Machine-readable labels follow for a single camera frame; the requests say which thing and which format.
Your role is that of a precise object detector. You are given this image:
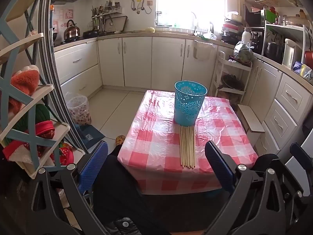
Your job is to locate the teal perforated plastic basket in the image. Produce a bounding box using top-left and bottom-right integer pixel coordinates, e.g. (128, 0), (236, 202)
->
(174, 81), (207, 127)

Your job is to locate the pink checkered tablecloth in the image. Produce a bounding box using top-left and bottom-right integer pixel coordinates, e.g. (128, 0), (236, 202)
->
(118, 90), (257, 195)

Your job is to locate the black wok on cart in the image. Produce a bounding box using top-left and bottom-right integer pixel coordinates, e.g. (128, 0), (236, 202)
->
(218, 74), (245, 91)

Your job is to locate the dark blue box on floor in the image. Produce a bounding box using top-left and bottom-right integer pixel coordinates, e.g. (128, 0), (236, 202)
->
(75, 124), (105, 149)

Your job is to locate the wooden chopstick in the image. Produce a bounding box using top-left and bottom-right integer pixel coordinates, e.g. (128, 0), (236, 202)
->
(191, 126), (195, 168)
(189, 126), (194, 168)
(180, 126), (186, 167)
(179, 126), (184, 167)
(183, 126), (188, 167)
(186, 126), (192, 168)
(185, 127), (190, 168)

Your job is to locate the white electric water boiler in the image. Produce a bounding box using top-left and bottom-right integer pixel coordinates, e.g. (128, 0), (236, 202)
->
(282, 38), (302, 68)

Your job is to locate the copper kettle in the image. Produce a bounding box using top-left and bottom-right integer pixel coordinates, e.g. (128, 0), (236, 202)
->
(64, 19), (80, 40)

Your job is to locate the white floral trash bin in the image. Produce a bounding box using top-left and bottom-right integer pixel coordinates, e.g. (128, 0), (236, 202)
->
(65, 92), (92, 126)

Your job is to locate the green bag of vegetables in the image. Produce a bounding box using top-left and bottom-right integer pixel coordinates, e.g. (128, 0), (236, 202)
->
(233, 41), (254, 63)

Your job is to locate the white thermos jug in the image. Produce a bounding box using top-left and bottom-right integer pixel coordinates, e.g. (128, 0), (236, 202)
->
(241, 28), (254, 47)

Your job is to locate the blue white storage rack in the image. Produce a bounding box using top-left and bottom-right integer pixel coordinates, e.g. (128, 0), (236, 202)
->
(1, 0), (70, 179)

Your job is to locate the white wooden step stool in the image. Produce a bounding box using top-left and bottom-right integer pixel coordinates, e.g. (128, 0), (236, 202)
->
(237, 105), (265, 147)

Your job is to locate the black rice cooker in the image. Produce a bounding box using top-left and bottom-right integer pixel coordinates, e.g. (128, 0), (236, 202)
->
(264, 42), (283, 64)

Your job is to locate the white rolling shelf cart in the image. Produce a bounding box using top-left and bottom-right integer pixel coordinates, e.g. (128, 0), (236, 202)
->
(212, 51), (253, 103)

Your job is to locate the black frying pan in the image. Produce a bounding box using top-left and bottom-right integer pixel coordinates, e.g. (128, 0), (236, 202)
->
(83, 30), (99, 39)

